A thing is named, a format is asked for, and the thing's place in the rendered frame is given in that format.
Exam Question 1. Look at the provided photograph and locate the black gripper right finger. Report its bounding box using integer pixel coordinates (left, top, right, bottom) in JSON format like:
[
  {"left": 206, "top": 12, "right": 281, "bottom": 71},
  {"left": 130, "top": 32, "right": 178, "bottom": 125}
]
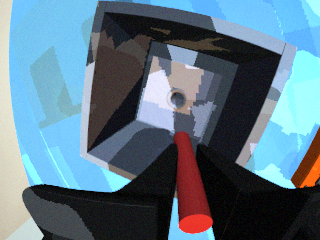
[{"left": 196, "top": 144, "right": 320, "bottom": 240}]

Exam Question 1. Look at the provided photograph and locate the red peg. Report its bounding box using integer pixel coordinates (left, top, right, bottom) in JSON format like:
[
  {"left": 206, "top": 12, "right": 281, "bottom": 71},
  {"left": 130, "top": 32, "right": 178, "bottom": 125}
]
[{"left": 173, "top": 132, "right": 213, "bottom": 233}]

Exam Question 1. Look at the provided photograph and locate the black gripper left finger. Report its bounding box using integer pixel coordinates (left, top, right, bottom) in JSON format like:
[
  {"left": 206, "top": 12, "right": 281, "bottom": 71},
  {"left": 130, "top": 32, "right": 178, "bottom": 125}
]
[{"left": 21, "top": 144, "right": 177, "bottom": 240}]

